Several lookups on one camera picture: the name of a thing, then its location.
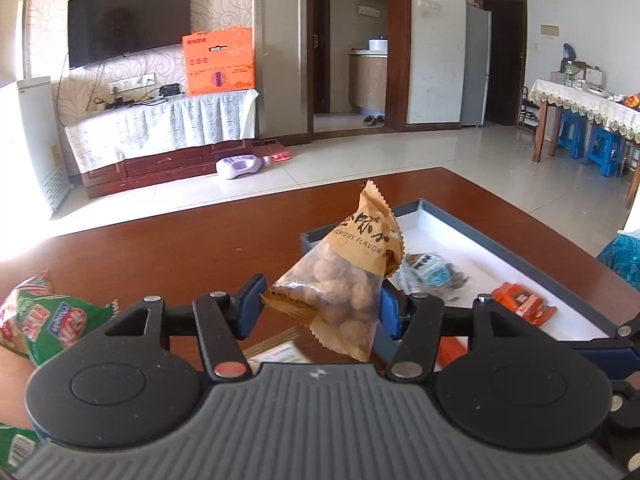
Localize brown nut packet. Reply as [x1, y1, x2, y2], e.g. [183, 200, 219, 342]
[261, 180, 405, 363]

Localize black flat television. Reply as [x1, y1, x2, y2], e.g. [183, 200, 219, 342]
[67, 0, 192, 70]

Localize blue plastic bag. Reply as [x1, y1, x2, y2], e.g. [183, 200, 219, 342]
[595, 230, 640, 293]

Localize white lace cabinet cloth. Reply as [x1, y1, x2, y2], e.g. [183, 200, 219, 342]
[64, 89, 260, 173]

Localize blue plastic stool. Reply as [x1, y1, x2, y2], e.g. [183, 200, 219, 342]
[555, 110, 587, 160]
[582, 127, 628, 178]

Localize white wall sockets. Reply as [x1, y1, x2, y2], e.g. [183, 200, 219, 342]
[109, 73, 157, 92]

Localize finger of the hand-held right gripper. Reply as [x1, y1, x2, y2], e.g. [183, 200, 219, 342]
[574, 317, 640, 361]

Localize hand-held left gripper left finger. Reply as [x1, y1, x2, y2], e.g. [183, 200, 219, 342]
[102, 274, 267, 382]

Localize dark wooden TV cabinet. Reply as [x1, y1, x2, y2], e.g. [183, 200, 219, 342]
[70, 137, 291, 200]

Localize purple plastic bottle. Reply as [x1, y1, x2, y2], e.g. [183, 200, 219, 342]
[215, 155, 272, 181]

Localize wooden door frame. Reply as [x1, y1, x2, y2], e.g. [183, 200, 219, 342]
[306, 0, 412, 135]

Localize dark grey shallow box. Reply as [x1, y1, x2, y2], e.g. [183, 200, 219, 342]
[300, 199, 640, 356]

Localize dark green chip bag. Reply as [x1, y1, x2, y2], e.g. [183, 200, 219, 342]
[0, 424, 43, 473]

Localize silver refrigerator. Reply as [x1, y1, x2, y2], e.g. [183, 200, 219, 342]
[460, 2, 492, 127]

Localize lace tablecloth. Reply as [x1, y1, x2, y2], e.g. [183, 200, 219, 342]
[529, 78, 640, 143]

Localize red floor scale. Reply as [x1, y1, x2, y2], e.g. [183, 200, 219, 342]
[250, 140, 292, 163]

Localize wooden dining table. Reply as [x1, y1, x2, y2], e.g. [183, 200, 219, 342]
[529, 78, 640, 211]

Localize dark wooden door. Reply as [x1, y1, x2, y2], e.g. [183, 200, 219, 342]
[482, 0, 528, 127]

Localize green chip bag red logo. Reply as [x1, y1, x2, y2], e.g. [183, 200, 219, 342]
[0, 269, 119, 367]

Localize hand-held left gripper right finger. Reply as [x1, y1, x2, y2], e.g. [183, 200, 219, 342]
[376, 282, 545, 381]

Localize wooden kitchen counter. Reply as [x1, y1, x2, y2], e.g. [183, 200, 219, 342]
[348, 50, 388, 115]

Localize clear packet blue candies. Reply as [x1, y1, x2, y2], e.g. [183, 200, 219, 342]
[400, 252, 471, 306]

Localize orange cardboard box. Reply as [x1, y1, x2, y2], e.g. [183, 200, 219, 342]
[181, 27, 257, 97]

